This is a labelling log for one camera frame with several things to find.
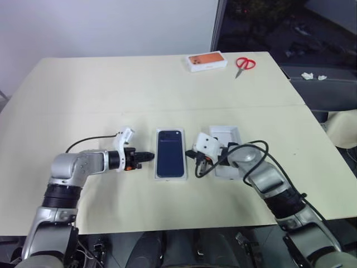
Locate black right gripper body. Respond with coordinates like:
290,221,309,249
196,152,218,169

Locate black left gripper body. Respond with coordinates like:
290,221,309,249
122,147,143,171

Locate dark blue smartphone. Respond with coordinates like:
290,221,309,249
156,130,186,178

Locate white box with iPhone print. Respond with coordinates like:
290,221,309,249
208,125,241,181

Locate white box lid orange picture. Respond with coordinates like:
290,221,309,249
185,52,228,74

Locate dark grey couch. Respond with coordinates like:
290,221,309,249
280,63,357,123

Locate cream cushion cover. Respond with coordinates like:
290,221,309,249
325,109,357,149

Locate dark glass window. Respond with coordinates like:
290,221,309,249
211,0,357,67

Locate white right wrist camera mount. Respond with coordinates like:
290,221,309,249
194,133,224,163

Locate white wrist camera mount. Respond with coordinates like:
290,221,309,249
194,133,224,163
112,127,137,173

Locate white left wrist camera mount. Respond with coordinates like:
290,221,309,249
112,127,137,173

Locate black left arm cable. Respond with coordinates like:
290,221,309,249
65,133,121,154

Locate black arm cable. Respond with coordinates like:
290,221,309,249
194,140,326,224
65,133,121,154

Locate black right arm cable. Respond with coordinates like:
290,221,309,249
194,140,326,224

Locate red handled scissors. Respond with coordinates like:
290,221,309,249
235,56,257,79

